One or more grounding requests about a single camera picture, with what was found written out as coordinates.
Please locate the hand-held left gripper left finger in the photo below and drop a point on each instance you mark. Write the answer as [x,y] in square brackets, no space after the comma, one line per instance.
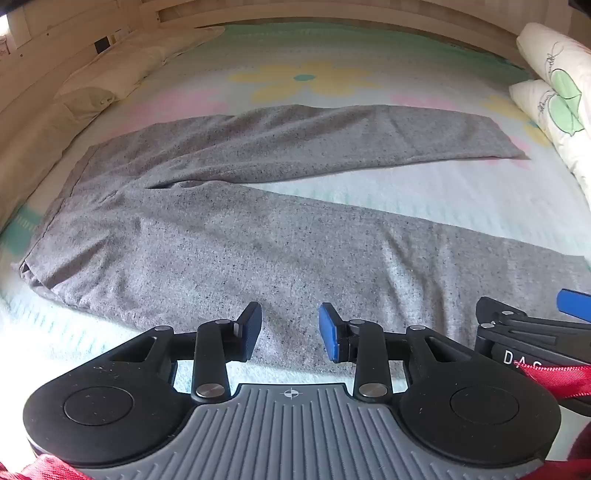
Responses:
[249,332]

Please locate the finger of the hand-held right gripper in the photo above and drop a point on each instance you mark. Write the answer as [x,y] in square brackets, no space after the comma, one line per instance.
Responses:
[575,304]
[489,310]

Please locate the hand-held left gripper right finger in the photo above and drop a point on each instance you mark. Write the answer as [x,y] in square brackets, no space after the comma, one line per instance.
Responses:
[328,332]

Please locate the grey pants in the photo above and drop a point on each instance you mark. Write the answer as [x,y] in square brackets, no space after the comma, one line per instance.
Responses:
[231,240]

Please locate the floral blanket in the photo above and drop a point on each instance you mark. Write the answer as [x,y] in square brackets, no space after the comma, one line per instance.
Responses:
[415,184]

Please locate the white printed pillow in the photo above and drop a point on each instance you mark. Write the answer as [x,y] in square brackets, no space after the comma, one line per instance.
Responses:
[554,46]
[549,115]

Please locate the beige pillow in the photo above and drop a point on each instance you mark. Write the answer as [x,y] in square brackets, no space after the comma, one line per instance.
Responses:
[129,64]
[37,152]

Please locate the wooden bed frame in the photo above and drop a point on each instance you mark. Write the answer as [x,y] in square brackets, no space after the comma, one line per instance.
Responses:
[323,11]

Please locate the dark wall socket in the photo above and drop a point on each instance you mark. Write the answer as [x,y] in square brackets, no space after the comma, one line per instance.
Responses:
[102,45]

